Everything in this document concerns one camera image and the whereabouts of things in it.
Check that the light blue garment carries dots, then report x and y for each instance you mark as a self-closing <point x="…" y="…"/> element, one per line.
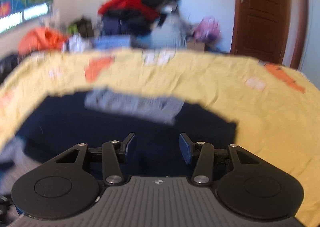
<point x="167" y="32"/>

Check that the navy garment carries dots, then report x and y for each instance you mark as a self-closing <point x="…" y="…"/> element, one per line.
<point x="75" y="122"/>

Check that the grey knitted garment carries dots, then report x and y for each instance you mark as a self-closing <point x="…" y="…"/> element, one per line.
<point x="130" y="106"/>

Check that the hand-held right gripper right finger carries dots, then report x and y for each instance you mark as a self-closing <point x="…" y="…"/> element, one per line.
<point x="185" y="148"/>

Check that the purple cloth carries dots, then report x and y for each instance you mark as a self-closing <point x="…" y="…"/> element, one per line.
<point x="207" y="28"/>

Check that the white wardrobe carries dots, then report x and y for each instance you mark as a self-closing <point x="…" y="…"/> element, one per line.
<point x="312" y="22"/>

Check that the pile of dark clothes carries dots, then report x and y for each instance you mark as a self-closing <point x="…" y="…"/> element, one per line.
<point x="140" y="0"/>

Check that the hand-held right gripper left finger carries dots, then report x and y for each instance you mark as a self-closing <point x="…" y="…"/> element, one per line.
<point x="130" y="146"/>

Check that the brown wooden cabinet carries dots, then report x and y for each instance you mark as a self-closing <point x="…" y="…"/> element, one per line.
<point x="262" y="14"/>

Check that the yellow printed bedsheet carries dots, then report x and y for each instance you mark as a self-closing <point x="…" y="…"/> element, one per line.
<point x="212" y="79"/>

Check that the orange garment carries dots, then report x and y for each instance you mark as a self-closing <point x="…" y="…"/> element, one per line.
<point x="41" y="38"/>

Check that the blue striped cloth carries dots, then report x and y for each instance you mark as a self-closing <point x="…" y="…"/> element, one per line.
<point x="110" y="41"/>

